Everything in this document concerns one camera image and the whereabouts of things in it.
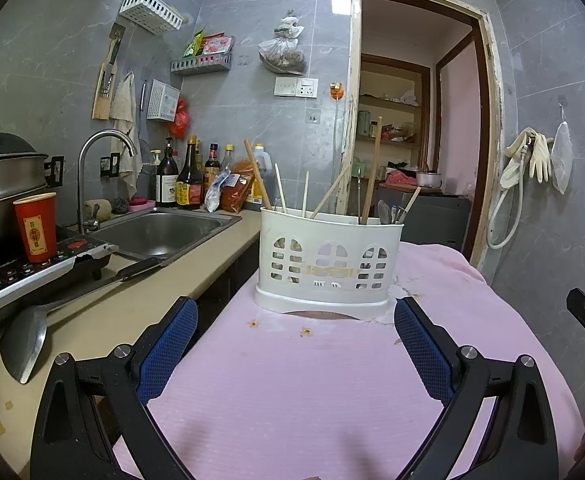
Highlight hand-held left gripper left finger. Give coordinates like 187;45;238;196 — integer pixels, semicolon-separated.
30;296;199;480

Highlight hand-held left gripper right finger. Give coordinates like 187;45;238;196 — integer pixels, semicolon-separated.
393;296;559;480

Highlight white plastic utensil holder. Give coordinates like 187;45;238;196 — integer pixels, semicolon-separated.
255;206;405;322

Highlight beige kitchen counter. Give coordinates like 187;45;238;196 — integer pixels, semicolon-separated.
0;208;243;461

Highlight steel sink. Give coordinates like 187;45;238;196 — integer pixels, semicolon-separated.
85;207;243;268

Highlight grey cabinet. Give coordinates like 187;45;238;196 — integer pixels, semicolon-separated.
377;187;473;261

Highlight pink tablecloth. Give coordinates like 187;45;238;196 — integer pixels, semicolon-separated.
112;242;585;480

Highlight black induction cooker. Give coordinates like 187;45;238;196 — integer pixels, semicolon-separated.
0;225;119;346

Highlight beige sponge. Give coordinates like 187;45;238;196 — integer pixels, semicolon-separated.
85;200;114;222

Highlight cream rubber glove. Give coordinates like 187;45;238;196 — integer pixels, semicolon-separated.
501;128;540;191
529;132;554;183

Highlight white mesh bag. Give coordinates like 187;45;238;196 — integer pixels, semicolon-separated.
551;105;573;196

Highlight blue and white packet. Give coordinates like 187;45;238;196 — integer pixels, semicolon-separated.
203;170;233;212

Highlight dark bottle with white label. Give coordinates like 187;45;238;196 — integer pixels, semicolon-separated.
155;137;180;207

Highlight dark soy sauce bottle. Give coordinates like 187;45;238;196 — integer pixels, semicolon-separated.
176;135;204;210

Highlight red chili packet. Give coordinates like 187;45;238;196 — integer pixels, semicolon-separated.
220;159;257;213

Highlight red paper cup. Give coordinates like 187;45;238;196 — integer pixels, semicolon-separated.
12;192;59;264

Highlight metal faucet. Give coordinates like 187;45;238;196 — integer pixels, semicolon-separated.
76;129;139;233

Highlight cooking oil bottle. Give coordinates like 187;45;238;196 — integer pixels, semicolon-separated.
246;143;268;206

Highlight wooden shelf unit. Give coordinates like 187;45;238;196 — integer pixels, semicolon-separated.
355;54;430;181

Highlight snack packets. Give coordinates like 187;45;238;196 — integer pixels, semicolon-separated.
381;124;418;143

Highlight red plastic bag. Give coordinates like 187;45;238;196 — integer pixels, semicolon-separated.
168;96;193;140

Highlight metal steamer pot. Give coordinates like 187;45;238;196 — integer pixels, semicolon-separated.
0;122;48;256

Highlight beige hanging towel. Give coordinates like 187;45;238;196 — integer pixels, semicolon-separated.
110;72;143;198

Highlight wooden cutting board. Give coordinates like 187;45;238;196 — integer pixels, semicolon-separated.
91;24;126;121

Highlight green seasoning packet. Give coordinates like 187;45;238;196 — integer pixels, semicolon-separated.
182;26;207;58

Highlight red seasoning packet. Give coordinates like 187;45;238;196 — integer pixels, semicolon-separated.
201;32;236;56

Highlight clear bag of dried goods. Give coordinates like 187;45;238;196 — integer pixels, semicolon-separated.
258;9;307;75

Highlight white hose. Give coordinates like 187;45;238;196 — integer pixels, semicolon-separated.
486;142;528;251

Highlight metal spatula with black handle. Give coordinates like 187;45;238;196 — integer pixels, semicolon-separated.
0;256;166;386

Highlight white wall box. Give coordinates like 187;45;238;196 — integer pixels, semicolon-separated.
147;79;180;122

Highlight grey wall shelf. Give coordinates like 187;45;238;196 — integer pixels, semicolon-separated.
170;51;234;77

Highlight cream door frame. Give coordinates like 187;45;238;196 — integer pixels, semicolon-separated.
336;0;503;271

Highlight white wall basket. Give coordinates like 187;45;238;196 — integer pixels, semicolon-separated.
119;0;184;36

